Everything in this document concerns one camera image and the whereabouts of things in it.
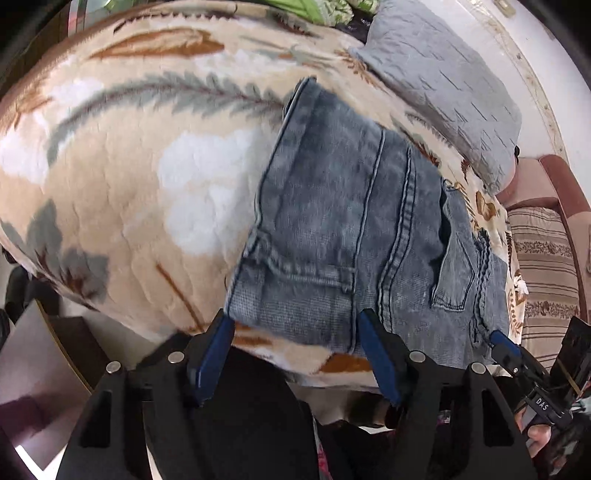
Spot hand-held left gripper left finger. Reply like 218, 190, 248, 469
55, 309, 236, 480

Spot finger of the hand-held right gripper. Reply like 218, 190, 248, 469
488, 329, 548, 386

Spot person's right hand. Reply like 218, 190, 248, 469
514, 406, 559, 460

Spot green patterned blanket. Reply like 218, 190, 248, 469
265, 0, 382, 23

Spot person's dark clothing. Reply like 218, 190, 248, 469
185, 346, 455, 480

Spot grey quilted pillow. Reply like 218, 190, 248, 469
349, 0, 523, 195

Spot dark cloth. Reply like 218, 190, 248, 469
336, 13, 376, 34

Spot striped sofa cushion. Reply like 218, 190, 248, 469
505, 207, 583, 372

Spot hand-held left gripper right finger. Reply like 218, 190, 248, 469
358, 308, 539, 480

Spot blue denim pants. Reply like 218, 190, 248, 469
224, 76, 523, 376

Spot small table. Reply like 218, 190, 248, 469
0, 298, 96, 472

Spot leaf-print blanket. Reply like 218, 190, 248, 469
0, 0, 527, 388

